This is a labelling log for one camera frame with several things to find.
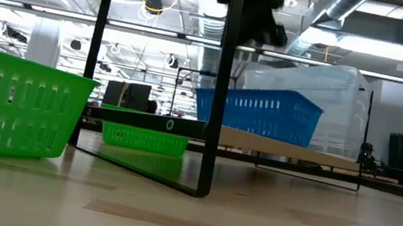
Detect black-framed wooden shelf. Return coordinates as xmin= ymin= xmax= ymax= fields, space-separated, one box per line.
xmin=63 ymin=0 xmax=393 ymax=226

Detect blue plastic basket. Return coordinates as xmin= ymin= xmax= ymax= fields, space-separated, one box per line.
xmin=188 ymin=73 xmax=328 ymax=151

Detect clear plastic bin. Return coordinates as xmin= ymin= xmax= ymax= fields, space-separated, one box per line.
xmin=236 ymin=61 xmax=374 ymax=161
xmin=232 ymin=48 xmax=377 ymax=161

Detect black computer monitor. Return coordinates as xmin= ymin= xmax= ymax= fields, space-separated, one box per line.
xmin=101 ymin=77 xmax=153 ymax=113

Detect white building column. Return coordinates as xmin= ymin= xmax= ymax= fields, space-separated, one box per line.
xmin=24 ymin=14 xmax=66 ymax=70

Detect silver ventilation duct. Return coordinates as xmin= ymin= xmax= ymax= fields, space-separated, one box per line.
xmin=277 ymin=0 xmax=375 ymax=71

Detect black hanging cable reel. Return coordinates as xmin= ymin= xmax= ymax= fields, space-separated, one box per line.
xmin=143 ymin=0 xmax=165 ymax=17

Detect long ceiling light rail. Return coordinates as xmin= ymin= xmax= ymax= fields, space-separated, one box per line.
xmin=0 ymin=0 xmax=403 ymax=85

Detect black aluminium table frame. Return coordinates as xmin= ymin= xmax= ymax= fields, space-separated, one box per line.
xmin=73 ymin=119 xmax=403 ymax=202

